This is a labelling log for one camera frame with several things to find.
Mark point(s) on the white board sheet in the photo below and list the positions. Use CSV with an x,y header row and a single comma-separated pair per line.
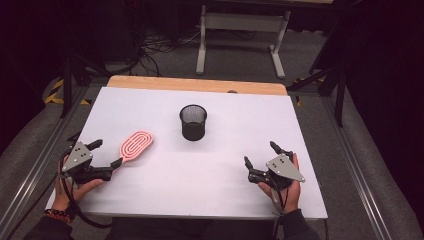
x,y
186,180

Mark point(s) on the pink oval coil object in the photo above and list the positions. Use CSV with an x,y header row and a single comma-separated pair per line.
x,y
136,144

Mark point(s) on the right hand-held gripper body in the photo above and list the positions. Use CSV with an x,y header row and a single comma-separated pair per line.
x,y
283,168

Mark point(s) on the black metal stand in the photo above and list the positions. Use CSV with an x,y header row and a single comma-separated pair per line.
x,y
336,86

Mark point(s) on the aluminium rail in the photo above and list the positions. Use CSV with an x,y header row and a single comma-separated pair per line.
x,y
360,180
36,166

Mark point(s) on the grey metal table frame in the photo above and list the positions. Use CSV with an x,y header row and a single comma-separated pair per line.
x,y
245,21

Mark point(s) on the person's left hand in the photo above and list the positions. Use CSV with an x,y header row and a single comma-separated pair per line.
x,y
68,195

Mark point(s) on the black tripod stand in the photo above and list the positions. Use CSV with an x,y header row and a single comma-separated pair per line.
x,y
68,83

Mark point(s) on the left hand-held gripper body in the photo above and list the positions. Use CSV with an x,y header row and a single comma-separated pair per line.
x,y
78,156

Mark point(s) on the person's right hand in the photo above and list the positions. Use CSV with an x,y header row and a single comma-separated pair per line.
x,y
293,196

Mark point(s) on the yellow black hazard tape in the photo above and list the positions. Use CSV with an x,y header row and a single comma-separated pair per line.
x,y
55,95

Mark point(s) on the black mesh cup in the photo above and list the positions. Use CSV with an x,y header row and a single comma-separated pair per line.
x,y
193,126

